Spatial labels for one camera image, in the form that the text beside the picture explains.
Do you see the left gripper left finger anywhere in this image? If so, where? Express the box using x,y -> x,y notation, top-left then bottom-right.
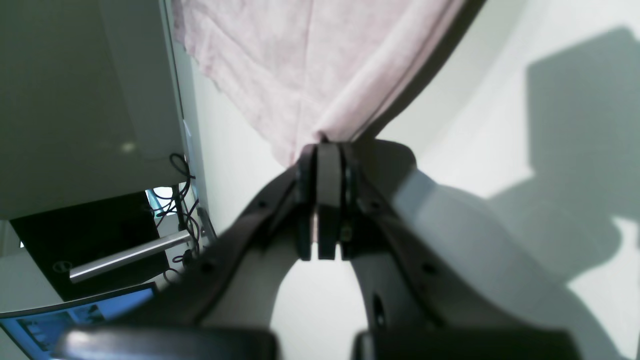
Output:
295,144 -> 317,261

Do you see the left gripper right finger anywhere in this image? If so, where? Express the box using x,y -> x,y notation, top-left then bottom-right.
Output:
317,143 -> 361,260

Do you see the pink T-shirt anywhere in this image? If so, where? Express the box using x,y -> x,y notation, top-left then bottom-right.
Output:
171,0 -> 473,167

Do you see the silver metal bar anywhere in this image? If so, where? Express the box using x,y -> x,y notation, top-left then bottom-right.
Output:
69,230 -> 195,284

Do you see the computer monitor blue screen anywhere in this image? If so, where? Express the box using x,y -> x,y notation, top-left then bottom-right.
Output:
0,282 -> 158,360

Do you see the black cable bundle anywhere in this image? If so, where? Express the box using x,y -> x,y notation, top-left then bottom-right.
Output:
155,152 -> 211,281

